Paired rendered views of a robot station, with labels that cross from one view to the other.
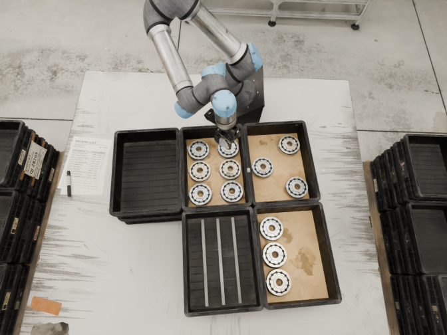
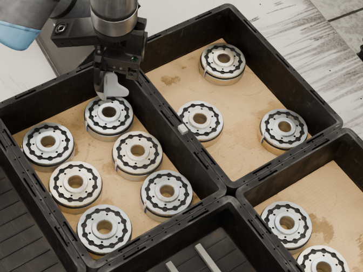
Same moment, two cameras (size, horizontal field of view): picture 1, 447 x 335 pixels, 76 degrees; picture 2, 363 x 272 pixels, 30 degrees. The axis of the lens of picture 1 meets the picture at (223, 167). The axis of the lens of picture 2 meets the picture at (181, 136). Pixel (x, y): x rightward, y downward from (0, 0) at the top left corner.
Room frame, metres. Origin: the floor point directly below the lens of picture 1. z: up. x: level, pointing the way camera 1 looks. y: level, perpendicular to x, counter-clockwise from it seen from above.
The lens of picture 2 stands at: (-0.17, 0.33, 2.01)
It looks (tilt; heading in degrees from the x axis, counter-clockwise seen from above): 55 degrees down; 325
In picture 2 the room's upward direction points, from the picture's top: 10 degrees clockwise
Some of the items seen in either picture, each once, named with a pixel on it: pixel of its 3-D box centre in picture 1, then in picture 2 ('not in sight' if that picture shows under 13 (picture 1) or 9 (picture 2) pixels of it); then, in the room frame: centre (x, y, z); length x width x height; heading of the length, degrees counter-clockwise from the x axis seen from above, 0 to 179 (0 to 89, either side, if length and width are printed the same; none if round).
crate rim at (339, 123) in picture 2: (279, 161); (229, 89); (0.52, -0.25, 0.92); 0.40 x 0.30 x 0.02; 8
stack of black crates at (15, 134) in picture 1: (13, 164); not in sight; (0.61, 1.35, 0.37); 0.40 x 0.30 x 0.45; 2
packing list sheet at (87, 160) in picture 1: (85, 164); not in sight; (0.52, 0.72, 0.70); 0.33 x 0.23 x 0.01; 2
